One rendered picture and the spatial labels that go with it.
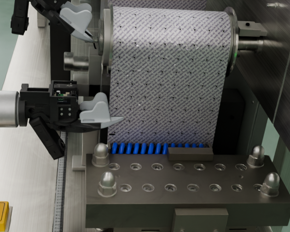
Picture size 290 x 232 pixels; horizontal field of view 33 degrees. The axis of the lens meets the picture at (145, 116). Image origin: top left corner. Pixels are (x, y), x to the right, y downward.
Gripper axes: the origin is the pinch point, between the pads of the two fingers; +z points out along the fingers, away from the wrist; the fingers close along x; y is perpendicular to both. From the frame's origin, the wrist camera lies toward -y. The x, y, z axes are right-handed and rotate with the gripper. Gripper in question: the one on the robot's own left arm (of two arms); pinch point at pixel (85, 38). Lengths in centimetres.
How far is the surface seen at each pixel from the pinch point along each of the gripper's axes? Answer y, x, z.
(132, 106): -2.5, -8.0, 15.0
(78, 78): -8.7, 1.6, 5.6
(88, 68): -5.0, 0.3, 5.0
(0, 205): -35.2, -15.5, 7.0
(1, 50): -135, 276, 29
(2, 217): -34.6, -19.2, 7.7
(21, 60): -40, 62, 5
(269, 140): -21, 151, 169
